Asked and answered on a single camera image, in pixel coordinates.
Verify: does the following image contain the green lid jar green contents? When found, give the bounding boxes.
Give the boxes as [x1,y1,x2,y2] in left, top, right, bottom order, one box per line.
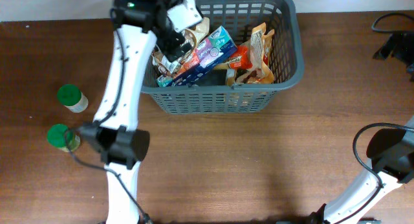
[47,124,80,152]

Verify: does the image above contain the orange spaghetti packet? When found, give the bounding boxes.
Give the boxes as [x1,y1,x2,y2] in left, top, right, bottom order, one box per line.
[213,42,263,70]

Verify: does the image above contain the brown white snack bag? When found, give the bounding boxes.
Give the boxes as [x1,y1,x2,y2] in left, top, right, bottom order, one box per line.
[151,17,210,78]

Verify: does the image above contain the orange white food pouch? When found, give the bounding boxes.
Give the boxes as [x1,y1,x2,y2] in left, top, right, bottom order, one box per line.
[226,22,275,86]

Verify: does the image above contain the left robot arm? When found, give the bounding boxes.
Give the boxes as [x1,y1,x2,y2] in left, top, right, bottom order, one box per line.
[76,0,203,223]

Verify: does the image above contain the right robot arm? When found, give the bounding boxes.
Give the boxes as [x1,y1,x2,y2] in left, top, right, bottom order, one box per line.
[306,119,413,223]

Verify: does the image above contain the green lid jar white label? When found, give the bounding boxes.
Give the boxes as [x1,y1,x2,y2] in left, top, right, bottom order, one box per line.
[57,84,89,113]

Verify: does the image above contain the blue box package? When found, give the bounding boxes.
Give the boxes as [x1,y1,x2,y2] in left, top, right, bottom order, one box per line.
[157,26,237,87]

